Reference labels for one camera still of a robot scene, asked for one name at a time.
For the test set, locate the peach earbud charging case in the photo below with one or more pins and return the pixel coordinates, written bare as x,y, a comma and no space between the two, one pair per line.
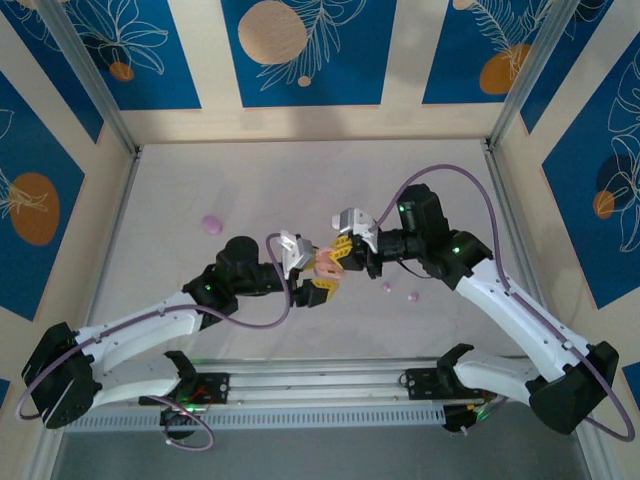
330,265

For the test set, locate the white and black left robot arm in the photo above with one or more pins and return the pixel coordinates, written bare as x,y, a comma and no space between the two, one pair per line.
140,325

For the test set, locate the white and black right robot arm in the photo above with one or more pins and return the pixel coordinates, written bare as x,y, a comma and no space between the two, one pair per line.
510,315

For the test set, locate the black base electronics box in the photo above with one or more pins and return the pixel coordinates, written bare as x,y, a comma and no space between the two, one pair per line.
465,417
177,420

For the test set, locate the aluminium table edge rail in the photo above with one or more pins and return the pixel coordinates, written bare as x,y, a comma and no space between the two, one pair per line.
115,220
510,210

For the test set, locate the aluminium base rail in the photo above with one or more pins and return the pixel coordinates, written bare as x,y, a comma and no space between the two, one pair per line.
310,380

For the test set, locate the aluminium frame post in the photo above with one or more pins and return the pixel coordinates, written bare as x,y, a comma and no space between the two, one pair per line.
90,80
540,65

